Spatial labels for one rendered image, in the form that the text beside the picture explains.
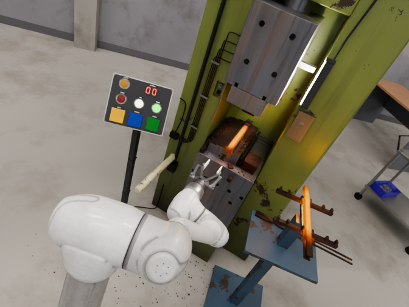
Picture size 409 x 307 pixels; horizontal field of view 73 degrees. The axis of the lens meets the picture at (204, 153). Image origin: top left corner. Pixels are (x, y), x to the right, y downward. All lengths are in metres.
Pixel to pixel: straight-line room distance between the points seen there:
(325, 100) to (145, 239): 1.20
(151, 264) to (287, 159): 1.28
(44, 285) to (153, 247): 1.57
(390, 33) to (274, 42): 0.48
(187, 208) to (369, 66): 1.04
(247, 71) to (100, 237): 1.07
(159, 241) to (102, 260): 0.13
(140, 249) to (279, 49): 1.07
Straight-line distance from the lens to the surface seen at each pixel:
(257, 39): 1.40
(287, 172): 1.77
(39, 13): 5.25
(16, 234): 2.35
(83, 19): 4.84
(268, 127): 2.04
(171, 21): 4.85
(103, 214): 0.64
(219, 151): 1.67
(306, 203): 1.51
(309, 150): 1.68
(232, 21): 1.58
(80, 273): 0.70
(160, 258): 0.59
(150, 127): 1.61
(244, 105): 1.49
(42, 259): 2.21
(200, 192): 1.25
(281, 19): 1.37
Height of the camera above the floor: 1.91
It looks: 37 degrees down
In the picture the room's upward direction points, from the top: 21 degrees clockwise
